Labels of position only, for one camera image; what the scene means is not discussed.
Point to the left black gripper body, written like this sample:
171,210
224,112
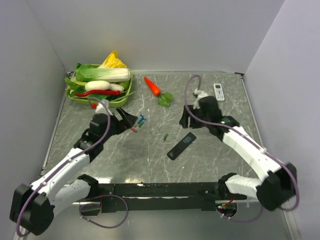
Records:
117,126

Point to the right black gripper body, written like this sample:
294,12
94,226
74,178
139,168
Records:
194,123

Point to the black remote control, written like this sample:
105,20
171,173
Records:
181,146

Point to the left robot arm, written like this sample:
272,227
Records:
35,206

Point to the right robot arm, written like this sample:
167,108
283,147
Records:
276,182

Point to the white remote control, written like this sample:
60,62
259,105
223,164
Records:
219,94

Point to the orange toy carrot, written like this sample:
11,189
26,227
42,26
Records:
163,98

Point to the red chili pepper toy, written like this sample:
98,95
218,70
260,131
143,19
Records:
100,92

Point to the white radish toy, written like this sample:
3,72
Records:
103,85

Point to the napa cabbage toy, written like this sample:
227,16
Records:
92,72

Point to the yellow leaf toy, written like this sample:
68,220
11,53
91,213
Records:
112,61

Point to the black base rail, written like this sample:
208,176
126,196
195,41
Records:
160,196

